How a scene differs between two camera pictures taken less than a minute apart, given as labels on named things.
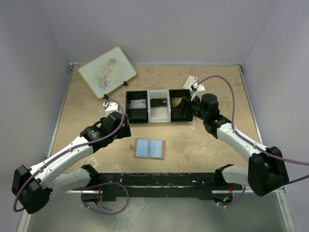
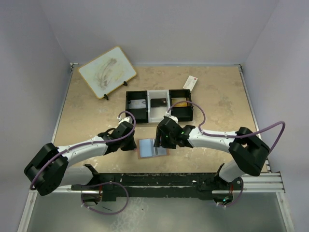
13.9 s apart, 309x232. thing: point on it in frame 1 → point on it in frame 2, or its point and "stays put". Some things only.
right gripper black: x=196 y=100 → x=158 y=138
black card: x=158 y=102 stays put
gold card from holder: x=175 y=101 stays put
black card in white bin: x=158 y=102 stays put
